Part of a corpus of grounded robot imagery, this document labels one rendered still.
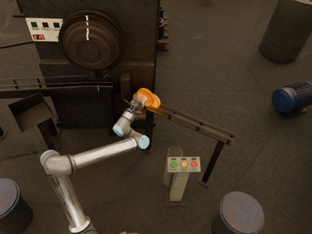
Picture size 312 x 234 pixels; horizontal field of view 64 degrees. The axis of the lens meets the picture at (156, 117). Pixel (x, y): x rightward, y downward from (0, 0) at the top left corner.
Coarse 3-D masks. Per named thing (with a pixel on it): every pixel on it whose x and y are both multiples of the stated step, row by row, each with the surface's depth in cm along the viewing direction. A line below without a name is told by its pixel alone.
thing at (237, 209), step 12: (240, 192) 192; (228, 204) 184; (240, 204) 184; (252, 204) 185; (216, 216) 205; (228, 216) 178; (240, 216) 178; (252, 216) 179; (216, 228) 200; (228, 228) 175; (240, 228) 173; (252, 228) 173
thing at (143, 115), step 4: (144, 112) 225; (136, 116) 224; (140, 116) 225; (144, 116) 225; (136, 120) 227; (140, 120) 228; (144, 120) 229; (132, 124) 234; (136, 124) 243; (132, 128) 238; (136, 128) 244
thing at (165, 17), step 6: (162, 6) 397; (162, 12) 395; (162, 18) 402; (162, 24) 362; (162, 30) 363; (162, 36) 372; (168, 36) 379; (162, 42) 367; (168, 42) 368; (162, 48) 375
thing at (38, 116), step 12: (36, 96) 208; (12, 108) 201; (24, 108) 208; (36, 108) 211; (48, 108) 209; (24, 120) 204; (36, 120) 203; (48, 132) 224; (48, 144) 234; (60, 144) 259
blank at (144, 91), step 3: (138, 90) 193; (141, 90) 190; (144, 90) 189; (147, 90) 189; (138, 93) 194; (141, 93) 192; (144, 93) 190; (147, 93) 188; (150, 93) 189; (138, 96) 196; (147, 96) 190; (150, 96) 188; (153, 96) 190; (150, 99) 190; (153, 99) 190; (147, 102) 195; (150, 102) 192; (153, 102) 192; (147, 105) 197; (150, 105) 195
